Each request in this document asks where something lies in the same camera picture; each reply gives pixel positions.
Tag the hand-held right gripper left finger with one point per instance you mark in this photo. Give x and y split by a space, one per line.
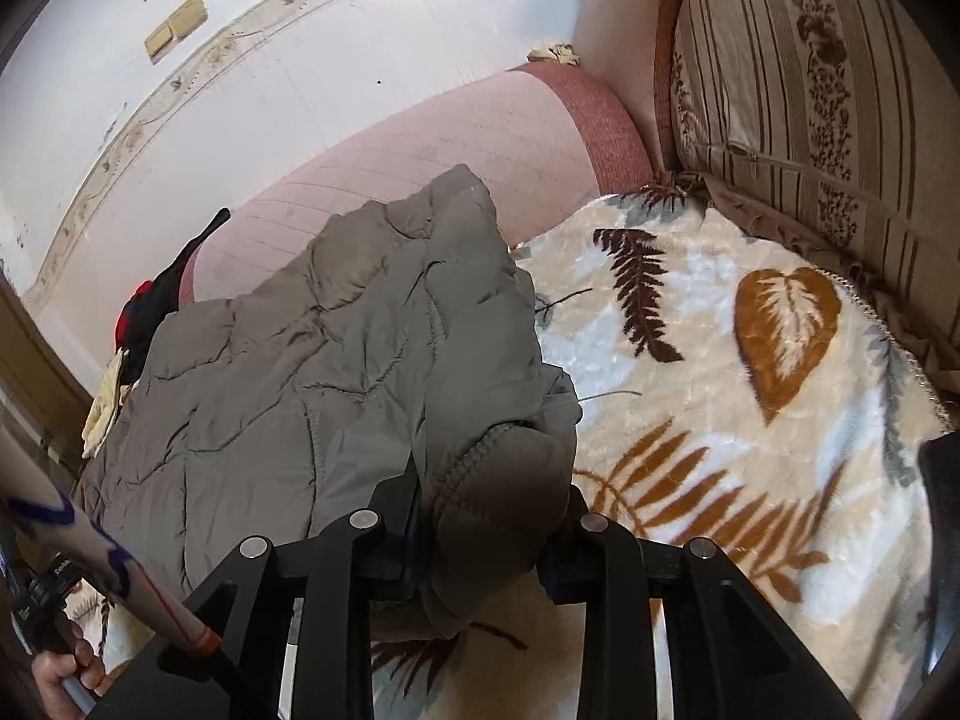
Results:
397 540

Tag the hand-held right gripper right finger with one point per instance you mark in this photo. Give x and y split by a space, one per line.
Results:
559 574

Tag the grey-green hooded jacket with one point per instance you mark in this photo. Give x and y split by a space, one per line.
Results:
337 360

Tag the black and red clothes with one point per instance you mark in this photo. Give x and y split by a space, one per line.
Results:
154 315

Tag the person's left hand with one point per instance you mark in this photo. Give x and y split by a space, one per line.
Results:
64 679

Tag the pale yellow cloth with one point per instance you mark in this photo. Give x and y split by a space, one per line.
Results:
105 405

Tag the leaf-printed cream blanket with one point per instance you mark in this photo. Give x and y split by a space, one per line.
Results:
712 465

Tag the black object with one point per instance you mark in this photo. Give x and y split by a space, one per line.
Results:
943 540

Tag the tan crumpled cloth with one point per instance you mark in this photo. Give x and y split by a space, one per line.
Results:
555 54

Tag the striped floral cushion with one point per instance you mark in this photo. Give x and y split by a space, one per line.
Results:
825 90

